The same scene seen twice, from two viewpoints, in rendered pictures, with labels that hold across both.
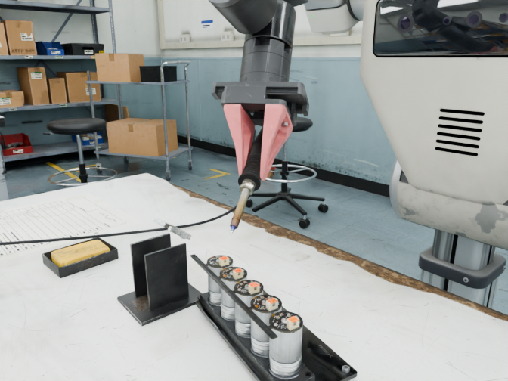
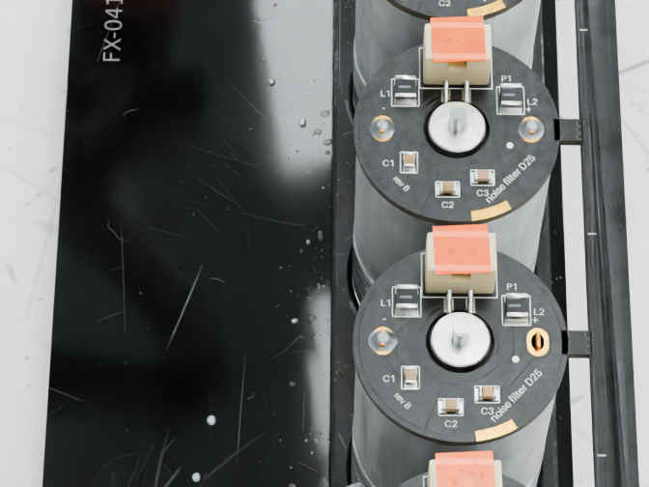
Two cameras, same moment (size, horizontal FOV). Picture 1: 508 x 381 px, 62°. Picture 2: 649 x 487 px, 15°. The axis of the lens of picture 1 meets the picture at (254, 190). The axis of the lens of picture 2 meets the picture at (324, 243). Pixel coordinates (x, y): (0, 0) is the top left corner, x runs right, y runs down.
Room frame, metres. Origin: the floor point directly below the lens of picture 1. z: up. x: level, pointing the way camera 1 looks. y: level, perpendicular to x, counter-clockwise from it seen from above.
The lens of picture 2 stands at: (0.45, 0.06, 1.07)
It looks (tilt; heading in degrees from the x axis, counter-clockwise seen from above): 64 degrees down; 211
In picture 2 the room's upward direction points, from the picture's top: straight up
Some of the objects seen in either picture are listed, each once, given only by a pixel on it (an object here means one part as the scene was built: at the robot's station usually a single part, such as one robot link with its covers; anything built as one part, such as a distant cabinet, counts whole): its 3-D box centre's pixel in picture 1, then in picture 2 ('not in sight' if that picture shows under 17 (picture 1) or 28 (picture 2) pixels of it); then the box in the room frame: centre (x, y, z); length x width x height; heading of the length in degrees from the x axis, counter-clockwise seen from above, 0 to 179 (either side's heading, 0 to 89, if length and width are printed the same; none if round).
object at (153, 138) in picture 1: (141, 115); not in sight; (3.75, 0.99, 0.51); 0.75 x 0.48 x 1.03; 71
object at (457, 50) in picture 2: (253, 287); (457, 60); (0.31, 0.00, 0.82); 0.01 x 0.01 x 0.01; 30
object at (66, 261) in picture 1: (80, 255); not in sight; (0.49, 0.22, 0.76); 0.07 x 0.05 x 0.02; 135
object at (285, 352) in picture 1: (285, 348); not in sight; (0.27, -0.02, 0.79); 0.02 x 0.02 x 0.05
